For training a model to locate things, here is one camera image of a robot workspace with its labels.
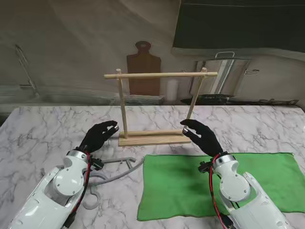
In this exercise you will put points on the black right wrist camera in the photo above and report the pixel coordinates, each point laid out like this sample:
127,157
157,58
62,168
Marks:
205,167

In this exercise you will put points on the green microfibre towel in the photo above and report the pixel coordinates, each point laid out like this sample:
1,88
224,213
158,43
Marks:
178,188

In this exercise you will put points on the printed steel stock pot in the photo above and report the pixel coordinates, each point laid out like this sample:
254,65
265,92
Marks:
226,76

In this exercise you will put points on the wooden hanging rack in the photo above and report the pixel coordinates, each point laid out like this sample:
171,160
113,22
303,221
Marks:
155,141

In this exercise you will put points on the grey plastic clothes hanger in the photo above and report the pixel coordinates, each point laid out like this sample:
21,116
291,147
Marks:
114,161

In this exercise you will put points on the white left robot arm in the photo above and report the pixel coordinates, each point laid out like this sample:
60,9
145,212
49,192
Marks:
62,181

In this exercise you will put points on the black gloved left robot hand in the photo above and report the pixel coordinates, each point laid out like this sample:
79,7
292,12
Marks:
95,138

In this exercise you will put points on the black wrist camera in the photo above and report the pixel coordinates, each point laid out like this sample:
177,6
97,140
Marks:
205,167
97,164

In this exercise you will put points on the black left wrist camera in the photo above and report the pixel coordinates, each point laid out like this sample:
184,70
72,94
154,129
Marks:
97,164

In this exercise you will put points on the brown printed cutting board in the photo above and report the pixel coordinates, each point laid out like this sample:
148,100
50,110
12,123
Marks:
143,64

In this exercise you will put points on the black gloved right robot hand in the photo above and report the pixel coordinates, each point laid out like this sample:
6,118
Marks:
205,138

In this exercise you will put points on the printed white bottle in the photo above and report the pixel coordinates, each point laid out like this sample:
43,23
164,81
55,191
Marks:
172,90

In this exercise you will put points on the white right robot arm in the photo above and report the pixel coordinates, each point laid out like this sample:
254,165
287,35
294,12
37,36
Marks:
238,186

